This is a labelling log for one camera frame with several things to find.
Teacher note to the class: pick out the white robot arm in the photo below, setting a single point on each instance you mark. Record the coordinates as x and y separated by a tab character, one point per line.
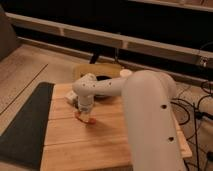
148	114

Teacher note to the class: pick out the grey cabinet corner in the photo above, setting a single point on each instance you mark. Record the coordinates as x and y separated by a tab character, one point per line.
8	40

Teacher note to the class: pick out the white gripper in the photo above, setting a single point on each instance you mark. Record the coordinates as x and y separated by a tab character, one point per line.
85	105

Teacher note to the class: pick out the white metal shelf rail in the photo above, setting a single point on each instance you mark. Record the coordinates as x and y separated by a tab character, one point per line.
138	45

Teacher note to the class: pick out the dark floor mat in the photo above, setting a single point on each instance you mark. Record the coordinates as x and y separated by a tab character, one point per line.
23	140

